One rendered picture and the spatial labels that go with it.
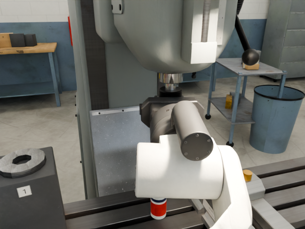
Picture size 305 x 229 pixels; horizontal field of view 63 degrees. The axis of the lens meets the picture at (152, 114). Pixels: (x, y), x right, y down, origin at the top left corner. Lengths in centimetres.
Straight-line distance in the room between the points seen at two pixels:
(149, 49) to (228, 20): 13
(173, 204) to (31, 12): 428
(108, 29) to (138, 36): 17
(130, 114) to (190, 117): 62
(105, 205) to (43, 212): 19
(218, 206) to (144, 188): 9
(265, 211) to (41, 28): 440
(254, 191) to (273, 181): 23
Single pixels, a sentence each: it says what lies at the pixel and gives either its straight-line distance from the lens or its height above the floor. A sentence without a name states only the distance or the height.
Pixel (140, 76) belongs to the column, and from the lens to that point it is 87.
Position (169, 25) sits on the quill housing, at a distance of 39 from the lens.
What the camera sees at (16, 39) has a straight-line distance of 424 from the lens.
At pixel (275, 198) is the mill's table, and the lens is 80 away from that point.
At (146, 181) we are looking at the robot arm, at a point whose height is 124.
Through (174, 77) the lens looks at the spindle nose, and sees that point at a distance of 48.
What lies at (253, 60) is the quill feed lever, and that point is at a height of 133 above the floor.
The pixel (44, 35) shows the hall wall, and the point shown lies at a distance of 469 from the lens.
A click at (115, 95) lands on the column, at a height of 113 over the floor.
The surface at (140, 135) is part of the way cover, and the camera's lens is 90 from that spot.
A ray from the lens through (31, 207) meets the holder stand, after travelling 58.
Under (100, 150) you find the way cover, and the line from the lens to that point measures 88.
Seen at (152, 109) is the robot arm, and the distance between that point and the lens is 43.
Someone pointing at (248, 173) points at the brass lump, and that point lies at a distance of 64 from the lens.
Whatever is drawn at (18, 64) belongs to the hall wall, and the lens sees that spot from 483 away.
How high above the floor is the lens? 141
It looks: 23 degrees down
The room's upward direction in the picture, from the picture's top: straight up
